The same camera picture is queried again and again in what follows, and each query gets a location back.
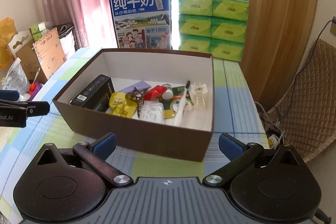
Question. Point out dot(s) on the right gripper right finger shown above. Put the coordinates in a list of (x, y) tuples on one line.
[(240, 155)]

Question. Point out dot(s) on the green yellow blister card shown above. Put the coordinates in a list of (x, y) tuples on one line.
[(171, 106)]

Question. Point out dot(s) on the red small packet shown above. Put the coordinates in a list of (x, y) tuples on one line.
[(154, 92)]

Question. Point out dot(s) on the white toothbrush black bristles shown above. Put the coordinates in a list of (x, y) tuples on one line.
[(179, 114)]

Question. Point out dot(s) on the small white green jar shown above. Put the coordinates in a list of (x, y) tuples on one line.
[(168, 94)]

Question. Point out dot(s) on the plaid tablecloth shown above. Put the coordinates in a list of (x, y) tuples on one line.
[(236, 114)]

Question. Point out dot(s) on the black product box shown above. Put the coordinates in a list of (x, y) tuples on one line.
[(96, 95)]

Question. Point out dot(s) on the quilted brown chair cushion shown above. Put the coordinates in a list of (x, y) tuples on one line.
[(307, 110)]

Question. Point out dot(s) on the brown cardboard storage box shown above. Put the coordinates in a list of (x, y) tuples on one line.
[(156, 67)]

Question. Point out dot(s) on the purple box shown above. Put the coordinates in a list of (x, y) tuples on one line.
[(33, 90)]

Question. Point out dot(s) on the clear plastic bag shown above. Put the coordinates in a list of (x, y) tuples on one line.
[(16, 80)]

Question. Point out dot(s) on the wall power socket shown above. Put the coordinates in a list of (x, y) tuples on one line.
[(333, 26)]

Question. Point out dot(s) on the yellow snack pouch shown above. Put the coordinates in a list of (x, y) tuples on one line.
[(120, 105)]

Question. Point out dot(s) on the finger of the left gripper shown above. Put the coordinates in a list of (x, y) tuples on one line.
[(9, 95), (38, 108)]

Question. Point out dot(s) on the blue milk carton box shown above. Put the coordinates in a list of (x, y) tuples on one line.
[(142, 24)]

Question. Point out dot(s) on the white plastic hair clip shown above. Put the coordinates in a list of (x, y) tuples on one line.
[(199, 94)]

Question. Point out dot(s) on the yellow plastic bag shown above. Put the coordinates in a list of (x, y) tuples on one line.
[(7, 32)]

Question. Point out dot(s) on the purple silicone case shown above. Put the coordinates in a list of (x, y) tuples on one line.
[(139, 86)]

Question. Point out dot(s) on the wooden cabinet panel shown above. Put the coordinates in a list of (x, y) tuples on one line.
[(276, 37)]

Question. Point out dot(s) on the white cardboard handle box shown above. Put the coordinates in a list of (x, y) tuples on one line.
[(18, 41)]

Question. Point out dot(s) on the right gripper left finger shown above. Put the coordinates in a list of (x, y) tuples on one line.
[(95, 155)]

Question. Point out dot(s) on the green tissue pack bundle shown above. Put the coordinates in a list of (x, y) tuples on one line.
[(217, 27)]

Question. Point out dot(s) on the clear plastic cylinder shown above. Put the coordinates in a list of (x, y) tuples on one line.
[(197, 119)]

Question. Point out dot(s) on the clear dental floss box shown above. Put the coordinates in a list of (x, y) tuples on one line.
[(152, 112)]

